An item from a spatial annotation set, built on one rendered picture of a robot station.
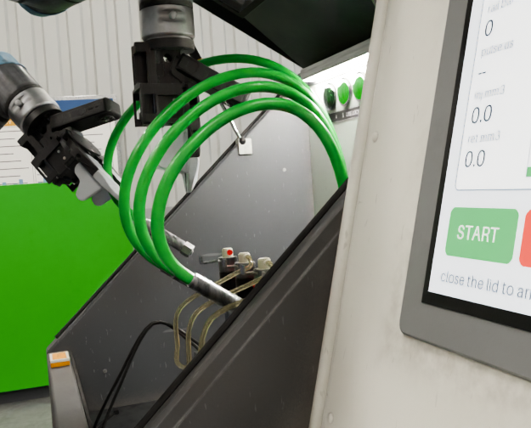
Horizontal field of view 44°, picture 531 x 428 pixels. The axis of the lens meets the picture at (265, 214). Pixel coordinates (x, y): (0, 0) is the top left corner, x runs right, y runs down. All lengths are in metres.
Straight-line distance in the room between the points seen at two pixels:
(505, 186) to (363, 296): 0.19
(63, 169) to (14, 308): 3.15
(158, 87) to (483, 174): 0.56
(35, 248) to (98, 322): 2.91
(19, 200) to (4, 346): 0.87
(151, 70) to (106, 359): 0.58
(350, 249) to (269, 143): 0.72
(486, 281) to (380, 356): 0.14
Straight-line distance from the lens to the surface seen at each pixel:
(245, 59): 1.05
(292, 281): 0.63
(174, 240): 1.05
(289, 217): 1.33
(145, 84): 0.92
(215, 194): 1.28
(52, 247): 4.16
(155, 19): 0.94
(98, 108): 1.10
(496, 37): 0.49
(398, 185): 0.56
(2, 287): 4.19
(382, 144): 0.59
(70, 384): 1.05
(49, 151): 1.11
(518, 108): 0.45
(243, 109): 0.72
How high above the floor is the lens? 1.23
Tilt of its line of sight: 3 degrees down
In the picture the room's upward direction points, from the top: 4 degrees counter-clockwise
